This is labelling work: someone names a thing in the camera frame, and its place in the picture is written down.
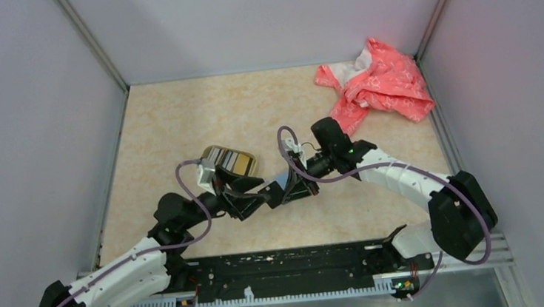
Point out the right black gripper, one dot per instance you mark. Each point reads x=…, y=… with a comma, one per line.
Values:
x=297, y=187

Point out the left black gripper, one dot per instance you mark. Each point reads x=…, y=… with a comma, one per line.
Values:
x=235, y=209

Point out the black credit card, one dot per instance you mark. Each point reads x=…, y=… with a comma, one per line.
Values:
x=273, y=194

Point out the beige tray of cards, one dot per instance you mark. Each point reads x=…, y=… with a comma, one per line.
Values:
x=235, y=161

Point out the beige card holder wallet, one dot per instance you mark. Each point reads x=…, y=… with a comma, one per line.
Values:
x=285, y=180

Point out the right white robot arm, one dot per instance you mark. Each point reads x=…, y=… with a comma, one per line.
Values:
x=460, y=215

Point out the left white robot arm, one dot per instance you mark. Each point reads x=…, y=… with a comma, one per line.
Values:
x=155, y=262

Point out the pink crumpled cloth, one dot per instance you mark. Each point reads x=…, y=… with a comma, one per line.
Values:
x=381, y=78

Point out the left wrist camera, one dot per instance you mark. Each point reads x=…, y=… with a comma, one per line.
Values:
x=206, y=175

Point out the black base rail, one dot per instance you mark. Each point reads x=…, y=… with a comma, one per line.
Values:
x=290, y=272

